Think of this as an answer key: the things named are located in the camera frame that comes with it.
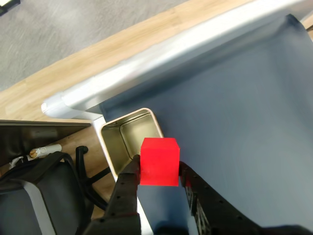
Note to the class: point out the red cube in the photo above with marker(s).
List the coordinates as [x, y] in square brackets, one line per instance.
[159, 164]

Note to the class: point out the large black office chair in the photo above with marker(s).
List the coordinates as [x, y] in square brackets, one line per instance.
[61, 171]

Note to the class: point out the aluminium table rail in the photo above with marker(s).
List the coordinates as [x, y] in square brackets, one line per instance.
[146, 63]

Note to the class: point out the dark blue table mat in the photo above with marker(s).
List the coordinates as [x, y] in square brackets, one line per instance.
[244, 122]

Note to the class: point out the beige square metal container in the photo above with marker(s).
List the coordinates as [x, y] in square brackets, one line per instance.
[110, 137]

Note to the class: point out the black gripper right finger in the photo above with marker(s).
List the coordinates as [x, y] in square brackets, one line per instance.
[210, 210]

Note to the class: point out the white tube with brass tip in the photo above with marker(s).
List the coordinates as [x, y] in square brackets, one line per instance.
[49, 148]

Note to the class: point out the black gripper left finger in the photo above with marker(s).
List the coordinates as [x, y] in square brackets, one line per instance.
[124, 195]

